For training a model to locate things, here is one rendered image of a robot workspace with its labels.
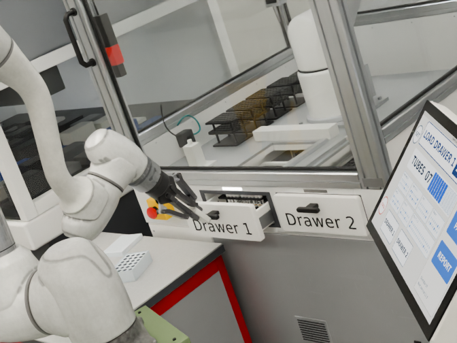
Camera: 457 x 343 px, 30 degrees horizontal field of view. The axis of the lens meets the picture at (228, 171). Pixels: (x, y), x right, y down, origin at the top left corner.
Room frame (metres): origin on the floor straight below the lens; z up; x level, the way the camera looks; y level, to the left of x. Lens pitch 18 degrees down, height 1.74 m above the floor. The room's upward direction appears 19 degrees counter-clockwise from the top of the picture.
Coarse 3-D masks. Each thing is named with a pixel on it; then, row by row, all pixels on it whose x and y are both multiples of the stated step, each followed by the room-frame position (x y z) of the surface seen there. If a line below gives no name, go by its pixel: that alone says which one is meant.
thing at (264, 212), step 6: (216, 198) 2.45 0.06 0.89; (264, 204) 2.26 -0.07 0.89; (258, 210) 2.23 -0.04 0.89; (264, 210) 2.24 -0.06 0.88; (270, 210) 2.25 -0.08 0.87; (258, 216) 2.22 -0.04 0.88; (264, 216) 2.23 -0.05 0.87; (270, 216) 2.25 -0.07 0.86; (264, 222) 2.23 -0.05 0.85; (270, 222) 2.24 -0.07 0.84; (264, 228) 2.23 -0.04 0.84
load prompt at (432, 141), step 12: (432, 132) 1.62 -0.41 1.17; (420, 144) 1.65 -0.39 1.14; (432, 144) 1.59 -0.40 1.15; (444, 144) 1.53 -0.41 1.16; (432, 156) 1.56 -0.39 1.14; (444, 156) 1.50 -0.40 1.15; (456, 156) 1.45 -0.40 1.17; (444, 168) 1.48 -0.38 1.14; (456, 168) 1.43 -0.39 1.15; (456, 180) 1.40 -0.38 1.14
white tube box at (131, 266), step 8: (128, 256) 2.48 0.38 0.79; (136, 256) 2.45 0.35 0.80; (144, 256) 2.43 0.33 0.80; (120, 264) 2.43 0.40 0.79; (128, 264) 2.41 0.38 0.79; (136, 264) 2.38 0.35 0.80; (144, 264) 2.41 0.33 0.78; (120, 272) 2.36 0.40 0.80; (128, 272) 2.35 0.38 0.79; (136, 272) 2.36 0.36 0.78; (128, 280) 2.36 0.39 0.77
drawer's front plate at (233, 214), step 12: (204, 204) 2.33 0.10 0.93; (216, 204) 2.29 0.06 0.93; (228, 204) 2.26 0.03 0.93; (240, 204) 2.23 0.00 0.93; (252, 204) 2.20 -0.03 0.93; (228, 216) 2.26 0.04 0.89; (240, 216) 2.22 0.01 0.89; (252, 216) 2.19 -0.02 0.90; (192, 228) 2.39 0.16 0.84; (216, 228) 2.31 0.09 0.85; (240, 228) 2.24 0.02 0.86; (252, 228) 2.20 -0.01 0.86; (252, 240) 2.21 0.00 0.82
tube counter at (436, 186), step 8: (432, 168) 1.53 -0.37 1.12; (424, 176) 1.55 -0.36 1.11; (432, 176) 1.52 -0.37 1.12; (440, 176) 1.48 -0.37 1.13; (424, 184) 1.53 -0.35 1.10; (432, 184) 1.50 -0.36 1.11; (440, 184) 1.46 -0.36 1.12; (448, 184) 1.43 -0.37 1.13; (432, 192) 1.48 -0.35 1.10; (440, 192) 1.45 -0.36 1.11; (448, 192) 1.41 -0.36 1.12; (440, 200) 1.43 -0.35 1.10; (448, 200) 1.40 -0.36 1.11; (456, 200) 1.37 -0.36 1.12; (448, 208) 1.38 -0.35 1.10
